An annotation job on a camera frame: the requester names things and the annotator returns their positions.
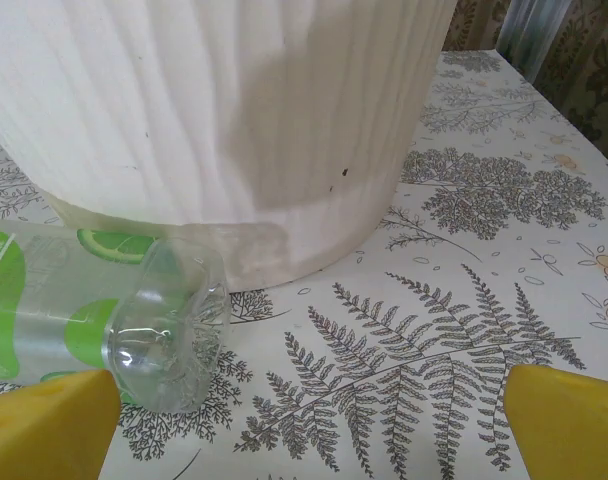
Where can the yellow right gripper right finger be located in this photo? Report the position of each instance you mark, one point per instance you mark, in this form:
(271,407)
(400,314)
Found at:
(569,430)

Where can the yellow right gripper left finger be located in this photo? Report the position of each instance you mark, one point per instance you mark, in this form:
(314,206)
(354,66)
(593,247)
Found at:
(44,430)

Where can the lime label clear bottle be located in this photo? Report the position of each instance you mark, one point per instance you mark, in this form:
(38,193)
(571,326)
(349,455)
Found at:
(59,310)

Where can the white ribbed plastic bin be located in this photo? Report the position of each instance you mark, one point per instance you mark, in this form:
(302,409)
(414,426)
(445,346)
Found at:
(184,100)

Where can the floral patterned tablecloth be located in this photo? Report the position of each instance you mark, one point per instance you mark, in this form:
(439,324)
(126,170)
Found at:
(384,350)

